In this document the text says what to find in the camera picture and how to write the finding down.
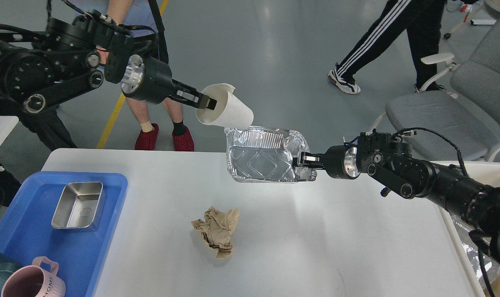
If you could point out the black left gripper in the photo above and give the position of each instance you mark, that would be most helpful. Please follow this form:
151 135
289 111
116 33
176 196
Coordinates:
149 79

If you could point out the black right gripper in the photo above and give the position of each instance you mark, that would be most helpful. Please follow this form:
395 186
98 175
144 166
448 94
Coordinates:
339 162

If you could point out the cream paper cup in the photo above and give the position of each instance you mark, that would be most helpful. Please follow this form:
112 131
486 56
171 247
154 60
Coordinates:
229 111

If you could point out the aluminium foil tray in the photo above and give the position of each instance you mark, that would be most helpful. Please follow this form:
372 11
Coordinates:
260 154

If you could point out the brown paper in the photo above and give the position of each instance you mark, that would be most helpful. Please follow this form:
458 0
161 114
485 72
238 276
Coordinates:
216 230

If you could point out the square stainless steel tray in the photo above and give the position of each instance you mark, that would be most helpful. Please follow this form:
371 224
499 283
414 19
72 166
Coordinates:
79 207

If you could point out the pink plastic mug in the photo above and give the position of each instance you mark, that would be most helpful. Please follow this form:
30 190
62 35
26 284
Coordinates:
36 280

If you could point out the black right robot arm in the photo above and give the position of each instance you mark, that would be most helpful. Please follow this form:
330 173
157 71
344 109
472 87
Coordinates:
388 159

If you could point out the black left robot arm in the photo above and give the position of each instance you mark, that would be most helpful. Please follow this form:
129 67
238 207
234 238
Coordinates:
40 70

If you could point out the seated person at left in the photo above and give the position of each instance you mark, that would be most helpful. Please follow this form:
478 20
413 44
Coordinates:
47 125

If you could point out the grey office chair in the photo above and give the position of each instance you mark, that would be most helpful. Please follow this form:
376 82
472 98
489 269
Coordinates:
472 122

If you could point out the cream waste bin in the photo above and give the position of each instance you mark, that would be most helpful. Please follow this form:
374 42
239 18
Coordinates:
485 173

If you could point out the walking person in tracksuit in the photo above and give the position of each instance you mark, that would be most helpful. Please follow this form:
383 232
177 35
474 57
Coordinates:
421 19

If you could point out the white chair base far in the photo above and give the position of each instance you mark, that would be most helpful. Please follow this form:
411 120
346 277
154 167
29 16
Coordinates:
470 14

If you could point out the blue plastic bin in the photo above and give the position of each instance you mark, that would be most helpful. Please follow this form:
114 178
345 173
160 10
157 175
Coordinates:
26 231

